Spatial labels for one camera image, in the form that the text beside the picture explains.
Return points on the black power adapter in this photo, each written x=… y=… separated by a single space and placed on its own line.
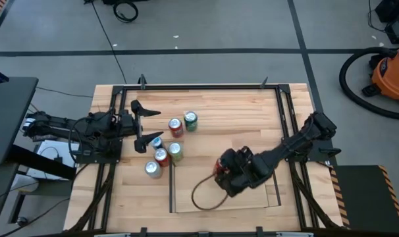
x=44 y=138

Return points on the dark green beverage can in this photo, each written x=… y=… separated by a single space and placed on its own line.
x=190 y=123

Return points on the black platform with hazard stripes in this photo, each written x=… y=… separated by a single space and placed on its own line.
x=367 y=197

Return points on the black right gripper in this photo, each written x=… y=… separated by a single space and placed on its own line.
x=244 y=171

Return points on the orange shop vacuum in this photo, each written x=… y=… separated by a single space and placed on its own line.
x=341 y=79
x=393 y=75

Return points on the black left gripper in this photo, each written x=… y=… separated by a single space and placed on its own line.
x=125 y=121

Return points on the black desk crossbar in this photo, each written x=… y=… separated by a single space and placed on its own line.
x=41 y=163

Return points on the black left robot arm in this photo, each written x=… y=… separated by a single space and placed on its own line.
x=54 y=125

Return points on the pink and silver beverage can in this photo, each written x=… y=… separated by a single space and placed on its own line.
x=152 y=169

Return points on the black desk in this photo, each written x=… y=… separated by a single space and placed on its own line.
x=8 y=115

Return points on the blue and white beverage can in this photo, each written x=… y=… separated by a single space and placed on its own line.
x=157 y=143

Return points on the red beverage can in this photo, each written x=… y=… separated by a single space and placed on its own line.
x=176 y=130
x=162 y=158

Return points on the black table clamp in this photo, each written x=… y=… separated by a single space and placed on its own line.
x=259 y=231
x=143 y=232
x=142 y=81
x=263 y=83

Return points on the light green beverage can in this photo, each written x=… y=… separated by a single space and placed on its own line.
x=175 y=153

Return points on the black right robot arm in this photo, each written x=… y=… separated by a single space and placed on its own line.
x=295 y=141

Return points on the black metal table frame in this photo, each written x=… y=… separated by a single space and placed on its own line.
x=199 y=87

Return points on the white box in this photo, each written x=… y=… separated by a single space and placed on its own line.
x=48 y=151

